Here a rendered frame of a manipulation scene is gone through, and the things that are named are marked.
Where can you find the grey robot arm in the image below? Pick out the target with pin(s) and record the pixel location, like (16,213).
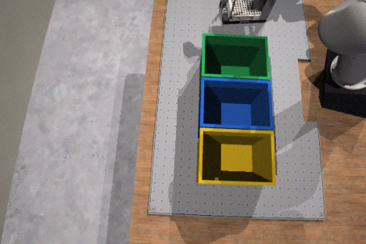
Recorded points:
(343,30)

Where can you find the yellow open-top bin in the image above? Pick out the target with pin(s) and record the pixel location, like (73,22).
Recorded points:
(235,157)

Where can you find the green bin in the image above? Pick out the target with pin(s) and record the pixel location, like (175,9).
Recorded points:
(235,55)

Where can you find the blue open bin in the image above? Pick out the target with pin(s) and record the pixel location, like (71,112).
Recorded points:
(242,104)

